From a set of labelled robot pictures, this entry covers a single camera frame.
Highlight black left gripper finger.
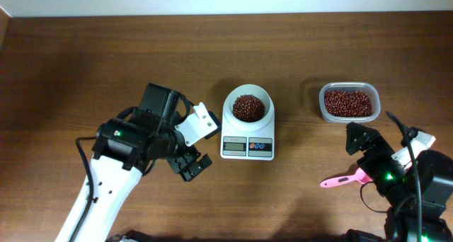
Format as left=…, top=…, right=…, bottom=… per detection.
left=180, top=154, right=212, bottom=182
left=168, top=151, right=200, bottom=173

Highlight pink measuring scoop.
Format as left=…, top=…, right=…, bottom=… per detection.
left=319, top=168, right=372, bottom=188

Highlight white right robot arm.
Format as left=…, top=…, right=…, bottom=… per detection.
left=346, top=122, right=452, bottom=241

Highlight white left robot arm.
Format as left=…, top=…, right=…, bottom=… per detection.
left=57, top=83, right=222, bottom=241

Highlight white digital kitchen scale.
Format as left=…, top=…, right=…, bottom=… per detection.
left=219, top=93, right=276, bottom=161

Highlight clear plastic bean container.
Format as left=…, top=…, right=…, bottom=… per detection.
left=319, top=82, right=381, bottom=123

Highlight red beans in container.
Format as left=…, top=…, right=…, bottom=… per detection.
left=323, top=91, right=372, bottom=117

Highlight red beans in bowl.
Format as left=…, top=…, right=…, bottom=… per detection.
left=232, top=95, right=265, bottom=122

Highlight white round bowl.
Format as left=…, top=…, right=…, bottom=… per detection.
left=223, top=84, right=275, bottom=125

